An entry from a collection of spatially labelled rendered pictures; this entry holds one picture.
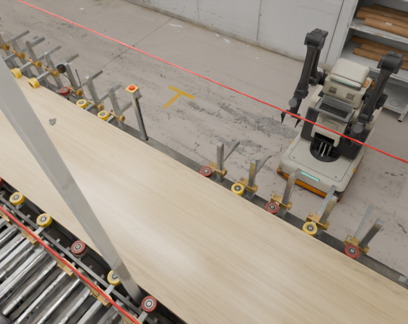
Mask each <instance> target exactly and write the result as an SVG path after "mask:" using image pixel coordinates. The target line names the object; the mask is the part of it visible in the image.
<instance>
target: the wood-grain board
mask: <svg viewBox="0 0 408 324"><path fill-rule="evenodd" d="M15 80H16V82H17V83H18V85H19V87H20V88H21V90H22V92H23V94H24V95H25V97H26V99H27V100H28V102H29V104H30V105H31V107H32V109H33V111H34V112H35V114H36V115H37V117H38V119H39V121H40V122H41V124H42V126H43V127H44V129H45V131H46V132H47V134H48V136H49V137H50V139H51V141H52V143H53V144H54V146H55V148H56V149H57V151H58V153H59V154H60V156H61V158H62V160H63V161H64V163H65V164H66V166H67V168H68V170H69V171H70V173H71V175H72V176H73V178H74V180H75V181H76V183H77V184H78V186H79V188H80V190H81V192H82V193H83V195H84V197H85V198H86V200H87V202H88V203H89V205H90V206H91V209H92V210H93V212H94V213H95V215H96V216H97V219H98V220H99V222H100V223H101V225H102V227H103V229H104V230H105V232H106V233H107V235H108V237H109V239H110V241H111V242H112V244H113V245H114V247H115V249H116V250H117V252H118V254H119V255H120V258H121V259H122V261H123V262H124V264H125V266H126V267H127V269H128V271H129V272H130V274H131V276H132V277H133V279H134V281H135V282H136V284H137V285H138V286H139V287H141V288H142V289H143V290H144V291H145V292H147V293H148V294H150V295H151V296H153V297H155V298H156V300H157V301H158V302H160V303H161V304H162V305H163V306H165V307H166V308H167V309H169V310H170V311H171V312H172V313H174V314H175V315H176V316H177V317H179V318H180V319H181V320H183V321H184V322H185V323H186V324H408V289H406V288H404V287H402V286H401V285H398V284H397V283H395V282H393V281H392V280H390V279H388V278H386V277H384V276H382V275H381V274H379V273H377V272H375V271H374V270H372V269H370V268H368V267H366V266H364V265H363V264H361V263H359V262H357V261H356V260H353V259H352V258H350V257H348V256H347V255H345V254H343V253H341V252H340V251H337V250H336V249H334V248H332V247H330V246H329V245H327V244H325V243H323V242H321V241H320V240H318V239H316V238H314V237H312V236H311V235H309V234H307V233H305V232H303V231H302V230H300V229H298V228H296V227H295V226H292V225H291V224H289V223H287V222H286V221H284V220H282V219H280V218H278V217H276V216H275V215H273V214H271V213H269V212H268V211H266V210H264V209H262V208H260V207H258V206H257V205H255V204H253V203H251V202H250V201H247V200H246V199H244V198H242V197H241V196H239V195H237V194H235V193H234V192H231V191H230V190H228V189H226V188H224V187H223V186H221V185H219V184H217V183H215V182H213V181H212V180H210V179H208V178H207V177H205V176H203V175H201V174H199V173H197V172H196V171H194V170H192V169H190V168H189V167H187V166H185V165H183V164H181V163H179V162H178V161H176V160H174V159H173V158H171V157H169V156H167V155H165V154H163V153H162V152H160V151H158V150H156V149H155V148H152V147H151V146H149V145H147V144H145V143H144V142H142V141H140V140H139V139H136V138H135V137H133V136H131V135H129V134H128V133H126V132H124V131H122V130H120V129H118V128H117V127H115V126H113V125H111V124H110V123H108V122H106V121H104V120H102V119H101V118H99V117H97V116H95V115H94V114H91V113H90V112H88V111H86V110H84V109H83V108H81V107H79V106H77V105H75V104H74V103H72V102H70V101H68V100H67V99H65V98H63V97H61V96H59V95H57V94H56V93H54V92H52V91H50V90H49V89H47V88H45V87H43V86H41V85H39V86H38V87H36V88H35V89H33V88H32V87H31V86H30V85H29V84H28V80H29V78H27V77H25V76H23V75H22V76H20V77H19V78H17V79H16V78H15ZM50 118H52V119H53V118H56V119H57V121H56V124H54V125H53V126H52V125H51V126H50V125H49V123H48V120H49V119H50ZM0 177H1V178H2V179H3V180H4V181H6V182H7V183H8V184H9V185H10V186H12V187H13V188H15V189H16V190H17V191H18V192H20V193H22V194H23V195H24V196H25V197H26V198H27V199H28V200H30V201H31V202H32V203H34V204H35V205H36V206H37V207H39V208H40V209H41V210H42V211H44V212H45V213H47V214H48V215H49V216H50V217H51V218H53V219H54V220H55V221H57V222H58V223H59V224H60V225H61V226H63V227H64V228H66V229H67V230H68V231H69V232H70V233H72V234H73V235H74V236H76V237H77V238H78V239H79V240H81V241H83V242H84V243H85V245H87V246H88V247H90V248H91V249H92V250H93V251H94V252H96V253H97V254H99V255H100V256H101V257H102V258H103V259H104V257H103V256H102V255H101V253H100V251H99V250H98V249H97V247H96V246H95V245H94V243H93V241H92V240H91V239H90V237H89V236H88V234H87V233H86V232H85V230H84V228H83V227H82V226H81V224H80V223H79V221H78V220H77V218H76V217H75V216H74V214H73V213H72V211H71V210H70V209H69V207H68V205H67V204H66V203H65V201H64V200H63V198H62V197H61V196H60V194H59V193H58V191H57V190H56V188H55V187H54V186H53V184H52V183H51V181H50V180H49V178H48V177H47V175H46V174H45V173H44V171H43V170H42V168H41V167H40V165H39V164H38V162H37V161H36V160H35V158H34V157H33V155H32V154H31V152H30V151H29V150H28V148H27V147H26V145H25V144H24V142H23V141H22V139H21V138H20V137H19V135H18V133H17V132H16V131H15V129H14V128H13V127H12V125H11V124H10V122H9V121H8V119H7V118H6V116H5V115H4V114H3V112H2V110H0Z"/></svg>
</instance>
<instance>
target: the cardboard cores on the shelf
mask: <svg viewBox="0 0 408 324"><path fill-rule="evenodd" d="M356 17H358V18H361V19H365V21H364V25H366V26H370V27H373V28H377V29H379V30H383V31H386V32H390V33H393V34H397V35H400V36H403V37H407V38H408V12H404V11H401V10H397V9H394V8H390V7H386V6H382V5H379V4H374V3H373V5H372V7H370V6H365V5H363V6H362V7H361V9H359V11H358V12H357V16H356ZM351 41H352V42H355V43H358V44H361V47H360V48H359V47H355V49H354V51H353V54H356V55H360V56H362V57H366V58H369V59H373V60H376V61H380V59H381V57H382V55H383V56H386V55H387V53H388V52H389V50H391V51H395V52H396V53H402V54H404V55H403V57H402V59H401V61H402V62H403V64H402V66H401V68H402V69H406V70H408V52H407V51H403V50H400V49H397V48H394V47H390V46H387V45H385V44H381V43H379V42H375V41H372V40H369V39H365V38H362V37H359V36H356V35H353V36H352V38H351Z"/></svg>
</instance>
